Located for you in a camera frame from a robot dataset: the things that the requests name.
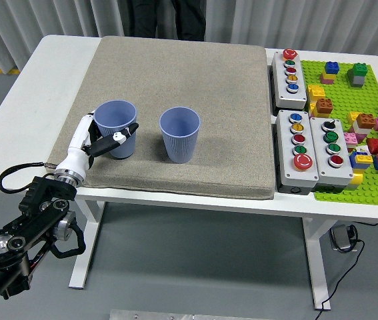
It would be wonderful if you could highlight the green toy brick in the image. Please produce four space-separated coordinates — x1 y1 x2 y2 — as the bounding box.
347 62 370 79

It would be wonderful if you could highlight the grey five-button control box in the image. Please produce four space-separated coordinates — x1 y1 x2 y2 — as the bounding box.
271 49 308 110
275 109 319 195

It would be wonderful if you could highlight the black power cable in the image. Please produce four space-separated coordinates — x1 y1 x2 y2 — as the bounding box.
318 229 366 313

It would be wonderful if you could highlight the white pleated curtain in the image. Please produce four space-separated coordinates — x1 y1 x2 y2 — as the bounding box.
0 0 378 76

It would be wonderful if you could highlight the white toy brick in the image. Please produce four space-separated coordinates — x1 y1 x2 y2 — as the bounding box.
351 123 371 136

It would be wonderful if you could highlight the grey four-button control box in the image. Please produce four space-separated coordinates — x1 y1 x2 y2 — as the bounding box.
309 116 355 194

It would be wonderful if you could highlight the green studded baseplate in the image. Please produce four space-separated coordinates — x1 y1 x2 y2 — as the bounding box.
300 59 378 207

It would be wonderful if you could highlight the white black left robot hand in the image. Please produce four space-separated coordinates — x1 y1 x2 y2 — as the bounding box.
57 109 140 180

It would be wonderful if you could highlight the white table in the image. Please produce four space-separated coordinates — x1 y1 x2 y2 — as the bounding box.
0 35 378 311

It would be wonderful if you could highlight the blue ribbed plastic cup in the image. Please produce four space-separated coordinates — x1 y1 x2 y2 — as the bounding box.
94 99 139 159
159 106 202 164

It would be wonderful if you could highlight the grey-brown fabric mat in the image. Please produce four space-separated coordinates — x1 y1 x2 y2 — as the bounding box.
45 35 275 201

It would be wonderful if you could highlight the grey power adapter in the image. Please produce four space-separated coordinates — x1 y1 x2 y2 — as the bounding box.
329 225 358 253

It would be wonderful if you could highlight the orange-brown toy brick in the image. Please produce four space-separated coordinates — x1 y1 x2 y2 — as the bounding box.
315 97 335 117
356 113 377 129

